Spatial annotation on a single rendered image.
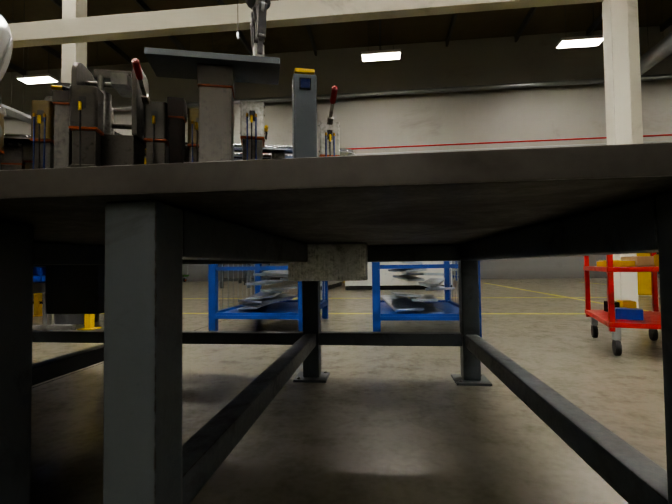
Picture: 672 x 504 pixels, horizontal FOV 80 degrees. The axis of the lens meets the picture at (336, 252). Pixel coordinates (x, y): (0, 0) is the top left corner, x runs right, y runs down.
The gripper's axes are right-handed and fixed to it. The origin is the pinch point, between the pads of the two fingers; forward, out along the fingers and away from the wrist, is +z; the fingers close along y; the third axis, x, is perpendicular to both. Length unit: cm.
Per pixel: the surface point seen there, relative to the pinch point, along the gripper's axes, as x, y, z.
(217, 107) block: 12.4, -1.8, 18.1
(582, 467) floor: -79, -44, 120
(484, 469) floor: -54, -33, 120
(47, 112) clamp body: 58, 24, 17
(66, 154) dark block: 53, 21, 30
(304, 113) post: -12.0, -7.6, 18.4
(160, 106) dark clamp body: 27.4, 14.7, 13.9
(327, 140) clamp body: -25.0, 5.8, 21.1
